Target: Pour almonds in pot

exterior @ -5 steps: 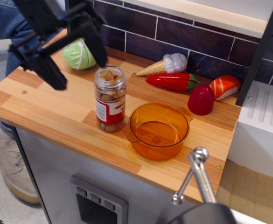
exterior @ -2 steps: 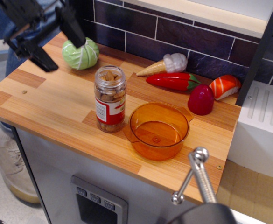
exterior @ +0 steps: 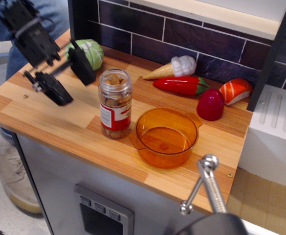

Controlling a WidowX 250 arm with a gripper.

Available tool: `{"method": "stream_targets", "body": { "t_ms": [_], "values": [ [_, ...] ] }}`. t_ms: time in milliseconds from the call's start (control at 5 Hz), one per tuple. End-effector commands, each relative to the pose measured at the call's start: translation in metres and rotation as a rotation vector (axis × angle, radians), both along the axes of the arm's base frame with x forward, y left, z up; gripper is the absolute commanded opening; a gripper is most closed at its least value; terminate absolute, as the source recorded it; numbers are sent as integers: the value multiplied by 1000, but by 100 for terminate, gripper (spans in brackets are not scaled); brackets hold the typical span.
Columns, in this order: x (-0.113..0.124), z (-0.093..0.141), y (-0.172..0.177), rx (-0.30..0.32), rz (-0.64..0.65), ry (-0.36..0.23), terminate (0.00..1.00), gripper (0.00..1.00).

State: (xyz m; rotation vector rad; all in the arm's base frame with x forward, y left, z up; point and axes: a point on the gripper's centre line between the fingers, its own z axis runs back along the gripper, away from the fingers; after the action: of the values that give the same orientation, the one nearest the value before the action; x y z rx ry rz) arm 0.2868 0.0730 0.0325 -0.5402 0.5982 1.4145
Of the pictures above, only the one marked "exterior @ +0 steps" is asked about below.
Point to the grey toy oven cabinet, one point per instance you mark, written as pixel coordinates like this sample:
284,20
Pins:
54,175

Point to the white toy sink unit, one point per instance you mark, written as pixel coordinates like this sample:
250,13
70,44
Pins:
264,150

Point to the toy salmon sushi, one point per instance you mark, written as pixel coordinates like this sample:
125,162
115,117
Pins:
235,90

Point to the clear almond jar red label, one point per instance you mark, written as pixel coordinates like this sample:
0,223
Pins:
115,98

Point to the red toy chili pepper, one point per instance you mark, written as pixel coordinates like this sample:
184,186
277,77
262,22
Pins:
188,85

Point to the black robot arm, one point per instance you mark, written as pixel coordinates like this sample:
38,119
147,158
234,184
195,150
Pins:
14,14

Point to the dark red toy dome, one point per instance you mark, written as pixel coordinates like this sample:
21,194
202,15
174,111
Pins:
211,105

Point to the green toy cabbage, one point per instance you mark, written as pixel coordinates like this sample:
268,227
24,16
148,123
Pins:
93,53

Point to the beige sneaker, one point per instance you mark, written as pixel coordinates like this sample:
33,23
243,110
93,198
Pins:
14,179

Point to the toy ice cream cone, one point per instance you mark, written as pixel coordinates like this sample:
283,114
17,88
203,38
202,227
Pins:
178,67

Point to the orange transparent plastic pot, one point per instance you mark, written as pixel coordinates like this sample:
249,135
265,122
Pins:
164,137

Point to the metal clamp screw handle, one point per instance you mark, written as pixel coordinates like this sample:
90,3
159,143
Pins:
206,167

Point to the black clamp body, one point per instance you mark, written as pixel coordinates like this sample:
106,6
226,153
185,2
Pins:
216,224

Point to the person leg in jeans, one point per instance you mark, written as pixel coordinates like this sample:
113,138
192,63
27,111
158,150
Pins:
55,16

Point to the black metal shelf post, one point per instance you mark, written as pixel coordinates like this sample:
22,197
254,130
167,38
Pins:
268,65

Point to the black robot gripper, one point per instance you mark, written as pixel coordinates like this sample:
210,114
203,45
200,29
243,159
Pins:
37,46

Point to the grey oven control panel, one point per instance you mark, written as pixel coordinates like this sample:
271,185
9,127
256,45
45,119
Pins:
101,216

